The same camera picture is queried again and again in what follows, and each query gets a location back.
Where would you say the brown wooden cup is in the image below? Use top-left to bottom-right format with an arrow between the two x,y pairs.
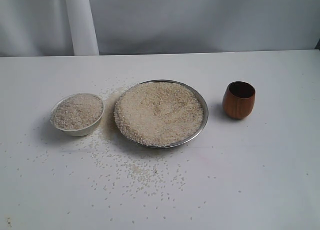
222,81 -> 256,120

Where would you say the round steel rice tray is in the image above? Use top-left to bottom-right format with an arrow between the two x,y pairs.
113,80 -> 209,149

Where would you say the white ceramic rice bowl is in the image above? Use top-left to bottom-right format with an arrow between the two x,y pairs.
49,93 -> 105,137

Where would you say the white backdrop curtain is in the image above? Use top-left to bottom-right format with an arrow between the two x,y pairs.
0,0 -> 320,57

